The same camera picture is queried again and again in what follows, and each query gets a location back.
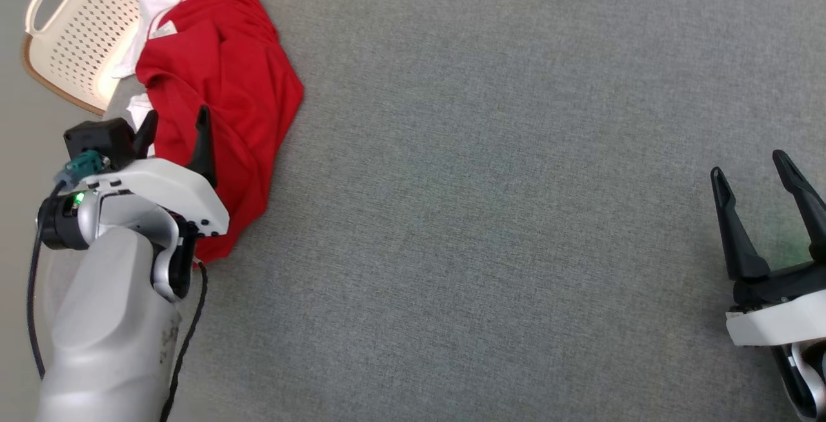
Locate cream laundry basket brown rim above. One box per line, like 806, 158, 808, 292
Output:
23, 0, 170, 117

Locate red jersey with white sleeves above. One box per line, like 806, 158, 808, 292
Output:
113, 0, 305, 266

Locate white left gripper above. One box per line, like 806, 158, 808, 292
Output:
81, 105, 230, 237

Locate black cable with teal plug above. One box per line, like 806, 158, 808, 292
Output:
26, 150, 109, 381

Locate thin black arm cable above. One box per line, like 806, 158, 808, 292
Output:
160, 262, 209, 422

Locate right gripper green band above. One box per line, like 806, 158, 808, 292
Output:
710, 149, 826, 347

